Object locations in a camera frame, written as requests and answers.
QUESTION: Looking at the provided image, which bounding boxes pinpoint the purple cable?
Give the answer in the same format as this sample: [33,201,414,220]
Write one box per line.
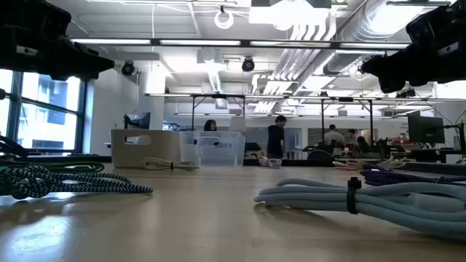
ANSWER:
[359,162,466,187]

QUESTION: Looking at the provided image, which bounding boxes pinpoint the beige plastic bin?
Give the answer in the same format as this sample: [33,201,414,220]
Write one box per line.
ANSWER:
[110,128,182,169]

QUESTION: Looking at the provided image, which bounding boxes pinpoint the long ceiling light bar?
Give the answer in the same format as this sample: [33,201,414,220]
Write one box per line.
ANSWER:
[71,37,411,50]

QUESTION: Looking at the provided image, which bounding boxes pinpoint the black teal braided cable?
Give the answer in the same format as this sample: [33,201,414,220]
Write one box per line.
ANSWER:
[0,165,154,200]

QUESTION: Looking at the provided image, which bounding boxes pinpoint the white ceiling ring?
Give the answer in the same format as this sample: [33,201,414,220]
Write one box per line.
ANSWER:
[213,9,234,30]

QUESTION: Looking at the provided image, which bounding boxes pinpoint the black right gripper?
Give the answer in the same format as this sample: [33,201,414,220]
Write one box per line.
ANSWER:
[360,0,466,94]

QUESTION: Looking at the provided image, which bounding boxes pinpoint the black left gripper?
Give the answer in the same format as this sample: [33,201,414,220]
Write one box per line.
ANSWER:
[0,0,116,82]

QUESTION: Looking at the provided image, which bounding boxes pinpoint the clear plastic bin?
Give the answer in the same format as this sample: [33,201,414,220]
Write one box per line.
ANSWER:
[178,130,246,168]

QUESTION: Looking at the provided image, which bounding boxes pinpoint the black computer monitor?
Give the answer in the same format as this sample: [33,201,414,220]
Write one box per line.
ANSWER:
[122,111,151,130]
[407,114,446,145]

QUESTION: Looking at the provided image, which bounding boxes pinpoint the black office chair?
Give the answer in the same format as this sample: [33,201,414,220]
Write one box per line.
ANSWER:
[307,148,335,161]

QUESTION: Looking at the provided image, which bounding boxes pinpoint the silver ventilation duct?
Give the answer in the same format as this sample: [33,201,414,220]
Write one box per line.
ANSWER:
[322,0,414,76]

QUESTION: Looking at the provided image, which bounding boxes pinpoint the black overhead station frame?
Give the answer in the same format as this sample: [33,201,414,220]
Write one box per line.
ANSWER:
[191,93,247,131]
[320,96,375,146]

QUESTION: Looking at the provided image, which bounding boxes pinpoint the white cable with black tie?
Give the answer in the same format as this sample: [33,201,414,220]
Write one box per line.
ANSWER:
[140,156,200,172]

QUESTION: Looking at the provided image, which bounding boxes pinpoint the light blue cable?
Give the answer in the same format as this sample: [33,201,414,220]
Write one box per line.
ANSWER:
[253,177,466,242]

